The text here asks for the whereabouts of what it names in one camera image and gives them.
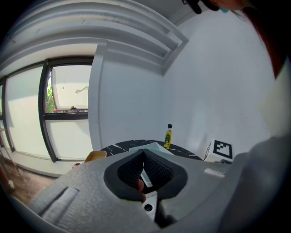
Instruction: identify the person's left hand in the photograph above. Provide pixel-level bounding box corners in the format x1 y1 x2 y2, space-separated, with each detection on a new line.
137 179 147 203

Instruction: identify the yellow oil bottle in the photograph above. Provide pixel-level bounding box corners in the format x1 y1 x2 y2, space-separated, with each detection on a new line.
163 124 173 149

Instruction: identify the yellow rectangular tray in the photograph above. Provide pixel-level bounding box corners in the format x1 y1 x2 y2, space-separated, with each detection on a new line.
84 150 107 163

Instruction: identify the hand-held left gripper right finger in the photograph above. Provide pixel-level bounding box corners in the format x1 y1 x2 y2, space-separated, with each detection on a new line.
143 149 231 233

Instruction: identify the person's face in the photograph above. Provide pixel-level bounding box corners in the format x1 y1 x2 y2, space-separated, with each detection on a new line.
208 0 245 12

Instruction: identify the black window frame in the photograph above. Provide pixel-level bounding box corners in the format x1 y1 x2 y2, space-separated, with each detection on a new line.
0 56 94 162

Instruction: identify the light blue rectangular pan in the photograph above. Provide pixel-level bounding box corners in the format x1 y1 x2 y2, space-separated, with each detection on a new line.
129 141 176 157

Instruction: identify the black head-worn camera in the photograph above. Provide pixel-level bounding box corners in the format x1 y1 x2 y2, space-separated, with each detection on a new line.
181 0 202 15

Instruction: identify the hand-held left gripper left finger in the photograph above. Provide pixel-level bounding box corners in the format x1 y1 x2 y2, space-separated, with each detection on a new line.
29 149 160 233

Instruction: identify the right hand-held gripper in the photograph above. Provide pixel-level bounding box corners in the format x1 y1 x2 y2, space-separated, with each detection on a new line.
203 138 234 164

